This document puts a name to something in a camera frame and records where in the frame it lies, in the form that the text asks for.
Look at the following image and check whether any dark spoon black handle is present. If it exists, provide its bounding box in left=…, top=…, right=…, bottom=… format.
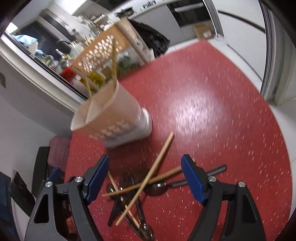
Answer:
left=144, top=165, right=227, bottom=196

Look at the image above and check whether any kitchen faucet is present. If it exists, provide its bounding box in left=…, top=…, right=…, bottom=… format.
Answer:
left=55, top=40, right=72, bottom=56

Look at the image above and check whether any pink stool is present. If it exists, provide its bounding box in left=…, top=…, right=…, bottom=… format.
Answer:
left=48, top=136, right=71, bottom=172

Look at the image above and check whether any beige utensil holder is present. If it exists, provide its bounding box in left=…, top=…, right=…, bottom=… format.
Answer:
left=70, top=80, right=152, bottom=149

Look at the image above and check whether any yellow foil package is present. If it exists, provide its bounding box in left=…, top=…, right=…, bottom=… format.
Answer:
left=87, top=72, right=106, bottom=92

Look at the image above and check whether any red basket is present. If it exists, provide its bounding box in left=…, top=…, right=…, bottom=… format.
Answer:
left=60, top=67, right=76, bottom=82

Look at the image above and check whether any cardboard box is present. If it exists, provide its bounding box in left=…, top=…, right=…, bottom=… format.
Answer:
left=193, top=24, right=214, bottom=40

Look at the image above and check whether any black plastic bag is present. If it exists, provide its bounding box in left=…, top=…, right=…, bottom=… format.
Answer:
left=128, top=20, right=170, bottom=58

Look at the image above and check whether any built-in black oven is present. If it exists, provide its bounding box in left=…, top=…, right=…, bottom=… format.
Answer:
left=167, top=0, right=211, bottom=27

